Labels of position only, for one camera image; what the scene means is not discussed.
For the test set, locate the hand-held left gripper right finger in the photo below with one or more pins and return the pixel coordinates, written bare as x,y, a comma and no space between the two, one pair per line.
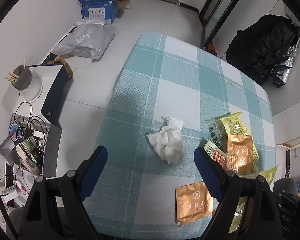
202,162

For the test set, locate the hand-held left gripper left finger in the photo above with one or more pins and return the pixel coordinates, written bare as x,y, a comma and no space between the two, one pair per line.
98,160

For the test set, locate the white tissue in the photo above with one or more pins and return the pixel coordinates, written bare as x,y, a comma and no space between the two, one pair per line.
167,142

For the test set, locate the brown foil sachet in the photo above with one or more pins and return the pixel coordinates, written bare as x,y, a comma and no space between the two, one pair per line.
241,155
193,202

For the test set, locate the yellow snack packet clear window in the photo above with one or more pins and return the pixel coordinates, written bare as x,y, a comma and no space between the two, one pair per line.
236,126

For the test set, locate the yellow packet red checker print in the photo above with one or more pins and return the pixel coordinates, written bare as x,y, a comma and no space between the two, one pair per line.
212,151

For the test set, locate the grey speckled storage bin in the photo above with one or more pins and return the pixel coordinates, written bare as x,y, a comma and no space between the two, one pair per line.
52,150

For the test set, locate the yellow green snack packet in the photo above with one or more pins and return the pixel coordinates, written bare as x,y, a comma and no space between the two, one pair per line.
236,212

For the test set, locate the stack of paper cups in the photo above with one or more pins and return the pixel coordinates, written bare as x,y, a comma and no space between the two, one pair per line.
25,150

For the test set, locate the teal checkered tablecloth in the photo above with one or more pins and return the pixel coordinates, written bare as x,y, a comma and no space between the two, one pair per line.
180,80

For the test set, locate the person's right leg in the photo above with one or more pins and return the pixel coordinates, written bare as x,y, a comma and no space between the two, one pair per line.
286,187

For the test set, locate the person's leg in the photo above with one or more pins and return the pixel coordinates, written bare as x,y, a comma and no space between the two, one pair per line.
15,221
286,187

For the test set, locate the small grey box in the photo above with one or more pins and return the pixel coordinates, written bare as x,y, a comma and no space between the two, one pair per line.
7,147

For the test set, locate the small white device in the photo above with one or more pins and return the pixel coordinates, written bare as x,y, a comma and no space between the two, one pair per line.
9,194

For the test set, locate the white cup grey liner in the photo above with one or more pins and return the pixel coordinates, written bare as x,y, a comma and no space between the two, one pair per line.
31,87

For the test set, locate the person's left leg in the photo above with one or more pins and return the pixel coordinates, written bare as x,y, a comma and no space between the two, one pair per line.
15,221

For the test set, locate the orange and black item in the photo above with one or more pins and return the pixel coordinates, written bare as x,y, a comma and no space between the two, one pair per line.
211,48

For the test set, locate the bundle of wooden sticks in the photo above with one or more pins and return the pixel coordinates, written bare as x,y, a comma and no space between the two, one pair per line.
12,77

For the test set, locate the grey plastic mailer bag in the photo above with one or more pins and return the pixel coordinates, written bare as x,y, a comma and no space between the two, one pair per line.
87,40

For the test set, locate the silver foil bag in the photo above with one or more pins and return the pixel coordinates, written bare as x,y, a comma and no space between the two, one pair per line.
287,67

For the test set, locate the black backpack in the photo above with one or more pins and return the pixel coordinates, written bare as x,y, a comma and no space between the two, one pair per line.
262,47

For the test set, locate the dark framed glass door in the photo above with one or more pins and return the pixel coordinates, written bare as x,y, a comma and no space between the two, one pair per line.
210,12

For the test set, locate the blue cardboard box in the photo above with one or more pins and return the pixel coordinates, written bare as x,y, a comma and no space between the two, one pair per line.
97,8

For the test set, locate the brown cardboard box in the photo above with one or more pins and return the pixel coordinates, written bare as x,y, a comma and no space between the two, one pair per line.
124,4

